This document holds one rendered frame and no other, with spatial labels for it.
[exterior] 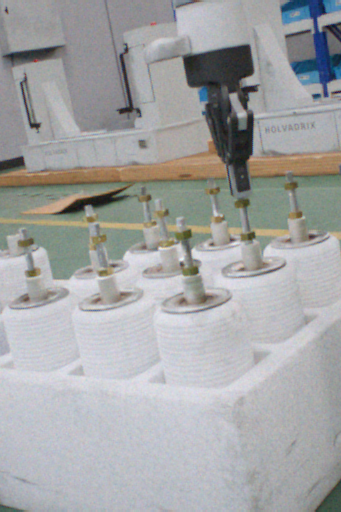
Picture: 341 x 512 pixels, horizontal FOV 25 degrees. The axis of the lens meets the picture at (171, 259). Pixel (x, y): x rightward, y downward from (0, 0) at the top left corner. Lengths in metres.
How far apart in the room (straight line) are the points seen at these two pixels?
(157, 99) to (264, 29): 0.78
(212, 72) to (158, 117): 3.45
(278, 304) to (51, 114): 4.68
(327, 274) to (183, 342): 0.26
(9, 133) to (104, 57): 1.37
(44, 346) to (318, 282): 0.34
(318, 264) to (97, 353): 0.29
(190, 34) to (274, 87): 2.90
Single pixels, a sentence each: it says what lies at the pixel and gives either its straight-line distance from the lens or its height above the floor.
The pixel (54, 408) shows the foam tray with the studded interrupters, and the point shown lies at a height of 0.15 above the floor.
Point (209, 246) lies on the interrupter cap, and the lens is 1.05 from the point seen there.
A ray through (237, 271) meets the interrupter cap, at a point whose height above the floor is 0.25.
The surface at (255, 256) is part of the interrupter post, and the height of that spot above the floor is 0.27.
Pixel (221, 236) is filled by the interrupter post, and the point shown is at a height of 0.26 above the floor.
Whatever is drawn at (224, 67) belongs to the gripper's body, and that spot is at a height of 0.48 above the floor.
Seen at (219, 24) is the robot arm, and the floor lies 0.52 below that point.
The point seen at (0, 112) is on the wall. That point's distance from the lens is 7.78.
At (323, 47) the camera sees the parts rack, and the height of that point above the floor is 0.54.
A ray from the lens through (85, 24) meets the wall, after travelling 8.37.
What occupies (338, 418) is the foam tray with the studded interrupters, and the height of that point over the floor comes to 0.07.
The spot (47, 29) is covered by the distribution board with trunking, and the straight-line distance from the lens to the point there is 7.90.
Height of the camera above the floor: 0.47
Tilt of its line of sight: 12 degrees down
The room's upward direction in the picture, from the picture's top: 11 degrees counter-clockwise
